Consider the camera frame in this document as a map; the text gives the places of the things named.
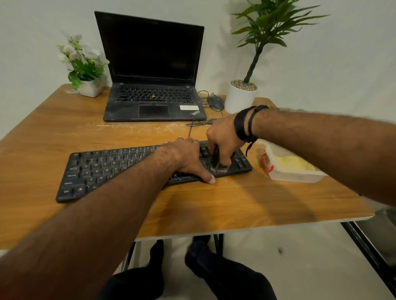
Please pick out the person's right hand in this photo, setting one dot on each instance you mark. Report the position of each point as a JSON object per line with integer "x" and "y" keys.
{"x": 224, "y": 136}

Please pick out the person's left hand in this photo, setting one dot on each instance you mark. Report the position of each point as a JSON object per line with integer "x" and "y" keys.
{"x": 188, "y": 157}

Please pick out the small black brush tool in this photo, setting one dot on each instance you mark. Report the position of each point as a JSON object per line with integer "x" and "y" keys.
{"x": 218, "y": 162}

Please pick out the yellow cleaning cloth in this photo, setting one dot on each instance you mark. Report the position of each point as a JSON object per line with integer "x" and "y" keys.
{"x": 294, "y": 162}

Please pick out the clear plastic container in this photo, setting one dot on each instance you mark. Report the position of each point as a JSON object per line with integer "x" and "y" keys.
{"x": 290, "y": 176}

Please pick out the black keyboard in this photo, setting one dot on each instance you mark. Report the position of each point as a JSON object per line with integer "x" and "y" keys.
{"x": 102, "y": 170}

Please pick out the person's left forearm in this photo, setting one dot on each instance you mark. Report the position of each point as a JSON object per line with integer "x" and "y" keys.
{"x": 92, "y": 235}

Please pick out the person's right forearm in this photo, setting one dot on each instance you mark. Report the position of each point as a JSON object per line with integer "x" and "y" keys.
{"x": 328, "y": 148}

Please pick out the person's right leg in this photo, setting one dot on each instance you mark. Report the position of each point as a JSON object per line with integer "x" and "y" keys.
{"x": 229, "y": 275}

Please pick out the person's leg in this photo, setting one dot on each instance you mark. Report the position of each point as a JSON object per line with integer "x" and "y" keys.
{"x": 136, "y": 284}
{"x": 229, "y": 275}

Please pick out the person's left leg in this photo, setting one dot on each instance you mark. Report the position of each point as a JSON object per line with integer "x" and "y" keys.
{"x": 136, "y": 284}

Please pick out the black wristband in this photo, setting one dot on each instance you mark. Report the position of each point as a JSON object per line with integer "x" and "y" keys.
{"x": 243, "y": 123}

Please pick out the black computer mouse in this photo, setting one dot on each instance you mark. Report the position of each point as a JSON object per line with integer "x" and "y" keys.
{"x": 215, "y": 102}

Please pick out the tall green plant white pot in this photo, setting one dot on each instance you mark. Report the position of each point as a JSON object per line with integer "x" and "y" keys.
{"x": 239, "y": 99}

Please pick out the black laptop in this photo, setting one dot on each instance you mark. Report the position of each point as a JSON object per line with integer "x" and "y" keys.
{"x": 151, "y": 49}

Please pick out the small white flower pot plant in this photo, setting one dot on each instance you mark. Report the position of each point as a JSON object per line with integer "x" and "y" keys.
{"x": 83, "y": 68}

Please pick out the black metal table frame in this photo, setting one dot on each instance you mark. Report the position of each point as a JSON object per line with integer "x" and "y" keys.
{"x": 219, "y": 244}

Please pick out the black window frame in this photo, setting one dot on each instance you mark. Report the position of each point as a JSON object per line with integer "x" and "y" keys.
{"x": 371, "y": 253}

